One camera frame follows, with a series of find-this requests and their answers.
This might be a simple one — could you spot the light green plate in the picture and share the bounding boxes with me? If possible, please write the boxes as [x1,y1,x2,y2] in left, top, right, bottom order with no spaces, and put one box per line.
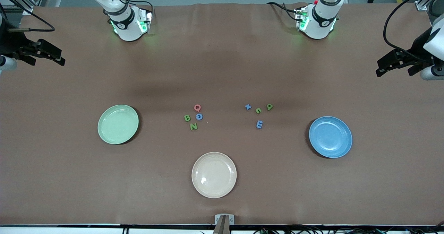
[97,104,139,145]

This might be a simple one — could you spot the blue plate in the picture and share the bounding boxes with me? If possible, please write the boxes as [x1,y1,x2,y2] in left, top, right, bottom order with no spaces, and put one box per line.
[309,116,353,158]

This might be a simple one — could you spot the brown table mat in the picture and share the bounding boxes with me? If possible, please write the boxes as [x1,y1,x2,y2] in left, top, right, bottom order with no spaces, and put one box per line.
[0,2,444,226]

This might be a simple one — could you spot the beige plate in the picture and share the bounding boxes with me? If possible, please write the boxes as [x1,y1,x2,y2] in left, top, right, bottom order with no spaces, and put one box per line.
[191,152,237,199]

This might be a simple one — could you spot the black right arm base cable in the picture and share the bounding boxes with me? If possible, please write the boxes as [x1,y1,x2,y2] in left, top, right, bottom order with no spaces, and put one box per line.
[116,0,154,11]

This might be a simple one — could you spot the black arm base cable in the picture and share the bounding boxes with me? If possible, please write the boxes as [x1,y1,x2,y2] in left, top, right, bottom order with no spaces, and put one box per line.
[266,2,299,21]
[116,0,154,11]

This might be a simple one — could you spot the black left arm base cable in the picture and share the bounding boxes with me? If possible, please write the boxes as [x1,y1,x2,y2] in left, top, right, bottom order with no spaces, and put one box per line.
[266,2,299,21]

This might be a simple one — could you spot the tangled black cables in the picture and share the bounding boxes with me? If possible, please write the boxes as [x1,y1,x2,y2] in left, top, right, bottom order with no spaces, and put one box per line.
[253,225,444,234]

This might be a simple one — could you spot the grey metal camera mount bracket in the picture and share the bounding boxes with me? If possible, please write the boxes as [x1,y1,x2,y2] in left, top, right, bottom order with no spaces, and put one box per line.
[213,214,235,234]

